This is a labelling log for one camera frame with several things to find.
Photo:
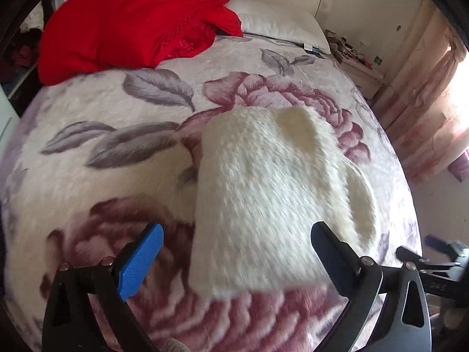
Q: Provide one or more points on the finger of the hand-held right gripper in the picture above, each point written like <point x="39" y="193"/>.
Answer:
<point x="435" y="241"/>
<point x="408" y="255"/>

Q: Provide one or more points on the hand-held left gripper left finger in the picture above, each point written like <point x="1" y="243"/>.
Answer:
<point x="141" y="262"/>

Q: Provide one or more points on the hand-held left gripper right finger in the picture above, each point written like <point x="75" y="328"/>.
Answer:
<point x="331" y="260"/>

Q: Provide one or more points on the white knitted sweater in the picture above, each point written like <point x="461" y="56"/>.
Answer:
<point x="263" y="198"/>

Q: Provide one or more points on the pile of clothes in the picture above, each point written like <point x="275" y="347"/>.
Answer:
<point x="22" y="55"/>

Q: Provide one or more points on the pink floral curtain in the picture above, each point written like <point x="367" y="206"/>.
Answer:
<point x="425" y="99"/>

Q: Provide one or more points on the floral plush blanket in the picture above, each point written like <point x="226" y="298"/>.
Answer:
<point x="102" y="106"/>

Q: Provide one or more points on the white nightstand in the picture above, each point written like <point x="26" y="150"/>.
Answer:
<point x="361" y="75"/>

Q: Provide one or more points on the white cabinet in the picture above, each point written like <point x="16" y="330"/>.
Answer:
<point x="5" y="117"/>

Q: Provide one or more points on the clutter of small bottles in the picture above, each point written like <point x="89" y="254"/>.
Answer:
<point x="348" y="49"/>

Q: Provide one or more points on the white pillow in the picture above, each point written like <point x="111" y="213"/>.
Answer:
<point x="278" y="22"/>

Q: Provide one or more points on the red cloth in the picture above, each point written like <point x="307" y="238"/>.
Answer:
<point x="121" y="18"/>

